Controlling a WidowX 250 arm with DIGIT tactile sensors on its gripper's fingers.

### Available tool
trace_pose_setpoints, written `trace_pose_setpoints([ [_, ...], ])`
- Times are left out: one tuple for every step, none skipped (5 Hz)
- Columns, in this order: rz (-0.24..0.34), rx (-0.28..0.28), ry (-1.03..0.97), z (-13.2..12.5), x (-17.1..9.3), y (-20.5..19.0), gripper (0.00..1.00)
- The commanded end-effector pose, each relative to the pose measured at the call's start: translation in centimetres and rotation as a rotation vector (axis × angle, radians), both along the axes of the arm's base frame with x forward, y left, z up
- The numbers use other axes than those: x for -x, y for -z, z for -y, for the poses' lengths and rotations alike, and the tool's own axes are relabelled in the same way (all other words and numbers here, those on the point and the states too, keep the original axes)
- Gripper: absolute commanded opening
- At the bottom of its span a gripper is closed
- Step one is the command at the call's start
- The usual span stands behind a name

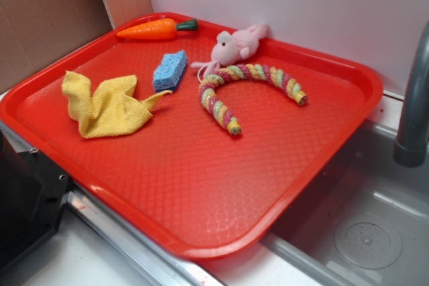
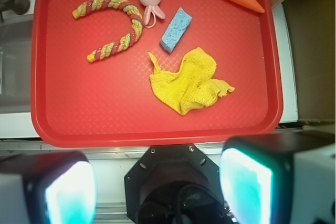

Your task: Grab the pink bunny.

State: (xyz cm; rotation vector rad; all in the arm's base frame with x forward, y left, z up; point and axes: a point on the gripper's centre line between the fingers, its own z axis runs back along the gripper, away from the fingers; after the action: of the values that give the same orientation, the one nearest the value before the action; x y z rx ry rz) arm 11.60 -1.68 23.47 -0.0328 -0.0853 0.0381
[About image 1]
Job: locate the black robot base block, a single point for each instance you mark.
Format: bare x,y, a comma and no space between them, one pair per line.
34,190

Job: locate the pink plush bunny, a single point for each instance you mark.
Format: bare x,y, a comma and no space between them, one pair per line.
231,48

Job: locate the red plastic tray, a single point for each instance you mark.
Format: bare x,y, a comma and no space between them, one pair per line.
197,191

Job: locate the blue sponge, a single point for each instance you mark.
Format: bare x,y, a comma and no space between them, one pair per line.
168,74

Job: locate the yellow microfiber cloth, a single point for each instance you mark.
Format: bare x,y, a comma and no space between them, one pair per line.
111,110

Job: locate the orange toy carrot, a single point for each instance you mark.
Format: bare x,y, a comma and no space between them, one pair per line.
161,29

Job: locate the grey plastic sink basin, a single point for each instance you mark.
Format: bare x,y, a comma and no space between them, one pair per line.
363,220

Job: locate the grey faucet spout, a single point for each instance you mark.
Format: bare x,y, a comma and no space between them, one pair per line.
412,136

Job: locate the brown cardboard panel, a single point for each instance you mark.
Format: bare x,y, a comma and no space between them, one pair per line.
36,33

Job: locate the multicolour twisted rope toy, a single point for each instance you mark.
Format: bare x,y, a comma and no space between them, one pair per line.
221,113

